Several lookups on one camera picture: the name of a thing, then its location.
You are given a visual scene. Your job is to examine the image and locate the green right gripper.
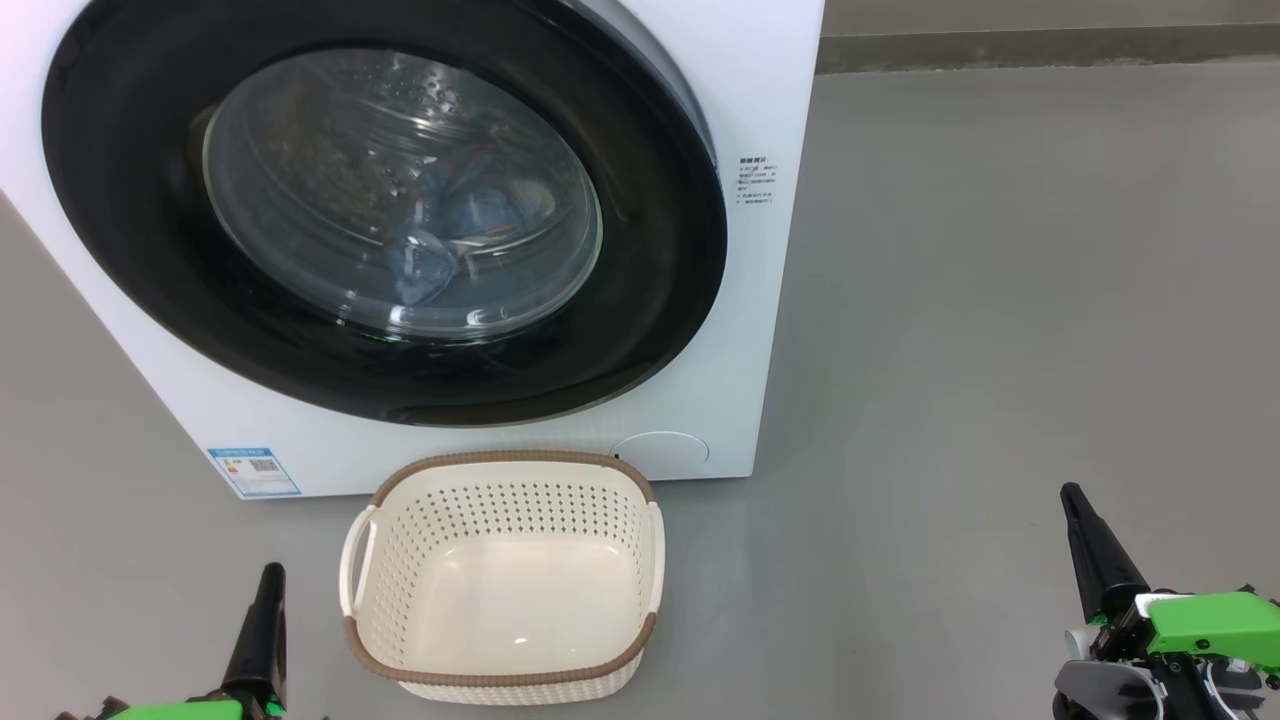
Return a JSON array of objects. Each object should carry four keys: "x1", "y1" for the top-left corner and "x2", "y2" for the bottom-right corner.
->
[{"x1": 1060, "y1": 482, "x2": 1280, "y2": 664}]

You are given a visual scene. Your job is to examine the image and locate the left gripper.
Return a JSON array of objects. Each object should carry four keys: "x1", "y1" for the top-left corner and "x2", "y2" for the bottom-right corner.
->
[{"x1": 55, "y1": 563, "x2": 331, "y2": 720}]

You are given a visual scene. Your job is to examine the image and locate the black round glass machine door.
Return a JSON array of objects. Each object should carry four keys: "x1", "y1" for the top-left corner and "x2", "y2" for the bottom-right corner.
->
[{"x1": 42, "y1": 0, "x2": 728, "y2": 428}]

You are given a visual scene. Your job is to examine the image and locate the cream perforated laundry basket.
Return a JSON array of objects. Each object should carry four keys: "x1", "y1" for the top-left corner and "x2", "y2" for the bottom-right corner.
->
[{"x1": 338, "y1": 450, "x2": 666, "y2": 706}]

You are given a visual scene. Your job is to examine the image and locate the white washing machine body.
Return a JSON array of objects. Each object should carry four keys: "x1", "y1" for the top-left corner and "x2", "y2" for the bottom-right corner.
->
[{"x1": 0, "y1": 0, "x2": 826, "y2": 499}]

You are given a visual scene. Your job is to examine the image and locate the blue energy label sticker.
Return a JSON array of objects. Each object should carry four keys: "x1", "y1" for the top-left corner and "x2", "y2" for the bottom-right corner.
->
[{"x1": 207, "y1": 447, "x2": 301, "y2": 499}]

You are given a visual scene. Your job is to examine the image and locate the round white filter cover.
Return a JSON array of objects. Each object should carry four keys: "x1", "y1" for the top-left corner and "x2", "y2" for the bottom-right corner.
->
[{"x1": 611, "y1": 431, "x2": 711, "y2": 480}]

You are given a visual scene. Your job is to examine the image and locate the small printed text label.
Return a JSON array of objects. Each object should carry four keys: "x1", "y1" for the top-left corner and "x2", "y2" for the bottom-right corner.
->
[{"x1": 738, "y1": 155, "x2": 780, "y2": 209}]

